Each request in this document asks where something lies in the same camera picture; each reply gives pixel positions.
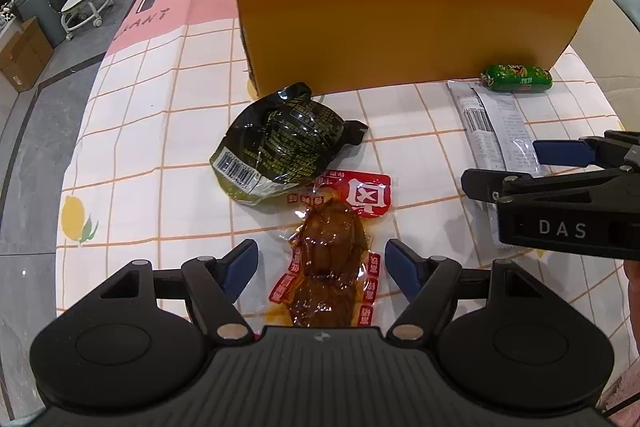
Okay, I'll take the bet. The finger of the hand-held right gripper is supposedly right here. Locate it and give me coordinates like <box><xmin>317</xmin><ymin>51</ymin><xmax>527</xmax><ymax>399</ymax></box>
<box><xmin>460</xmin><ymin>164</ymin><xmax>640</xmax><ymax>208</ymax></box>
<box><xmin>532</xmin><ymin>129</ymin><xmax>640</xmax><ymax>168</ymax></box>

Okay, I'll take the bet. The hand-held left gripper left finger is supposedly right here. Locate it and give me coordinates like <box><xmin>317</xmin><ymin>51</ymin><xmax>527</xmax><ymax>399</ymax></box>
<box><xmin>100</xmin><ymin>238</ymin><xmax>260</xmax><ymax>345</ymax></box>

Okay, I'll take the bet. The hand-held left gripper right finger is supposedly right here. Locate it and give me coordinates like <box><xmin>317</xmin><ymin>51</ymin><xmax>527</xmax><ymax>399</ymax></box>
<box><xmin>384</xmin><ymin>238</ymin><xmax>543</xmax><ymax>348</ymax></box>

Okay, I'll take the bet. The long white snack packet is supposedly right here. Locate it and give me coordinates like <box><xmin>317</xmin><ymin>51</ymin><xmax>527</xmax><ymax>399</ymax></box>
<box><xmin>446</xmin><ymin>79</ymin><xmax>543</xmax><ymax>267</ymax></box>

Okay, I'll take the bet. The red braised meat packet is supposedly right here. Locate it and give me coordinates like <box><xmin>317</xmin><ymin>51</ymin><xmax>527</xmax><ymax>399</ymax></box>
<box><xmin>269</xmin><ymin>169</ymin><xmax>392</xmax><ymax>329</ymax></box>

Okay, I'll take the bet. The black snack packet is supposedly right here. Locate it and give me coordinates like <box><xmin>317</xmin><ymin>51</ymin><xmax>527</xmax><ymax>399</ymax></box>
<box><xmin>209</xmin><ymin>82</ymin><xmax>370</xmax><ymax>206</ymax></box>

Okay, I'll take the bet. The orange cardboard box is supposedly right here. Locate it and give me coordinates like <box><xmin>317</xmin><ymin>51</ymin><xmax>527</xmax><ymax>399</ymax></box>
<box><xmin>226</xmin><ymin>0</ymin><xmax>597</xmax><ymax>96</ymax></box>

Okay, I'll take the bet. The green sausage stick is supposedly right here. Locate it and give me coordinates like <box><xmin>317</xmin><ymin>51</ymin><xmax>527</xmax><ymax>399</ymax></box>
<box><xmin>481</xmin><ymin>64</ymin><xmax>553</xmax><ymax>94</ymax></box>

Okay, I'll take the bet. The checked tablecloth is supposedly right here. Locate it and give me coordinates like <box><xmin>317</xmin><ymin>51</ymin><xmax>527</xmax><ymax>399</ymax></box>
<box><xmin>55</xmin><ymin>0</ymin><xmax>640</xmax><ymax>360</ymax></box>

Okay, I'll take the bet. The light blue cushion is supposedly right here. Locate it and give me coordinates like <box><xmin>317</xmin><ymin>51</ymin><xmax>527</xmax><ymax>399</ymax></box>
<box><xmin>604</xmin><ymin>0</ymin><xmax>640</xmax><ymax>26</ymax></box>

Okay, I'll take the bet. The brown cardboard box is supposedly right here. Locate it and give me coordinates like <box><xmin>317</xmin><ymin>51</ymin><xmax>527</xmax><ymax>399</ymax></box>
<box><xmin>0</xmin><ymin>17</ymin><xmax>55</xmax><ymax>94</ymax></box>

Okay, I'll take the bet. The grey planter bin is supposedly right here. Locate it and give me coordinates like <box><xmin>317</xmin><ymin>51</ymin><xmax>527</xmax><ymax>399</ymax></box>
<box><xmin>15</xmin><ymin>0</ymin><xmax>68</xmax><ymax>50</ymax></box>

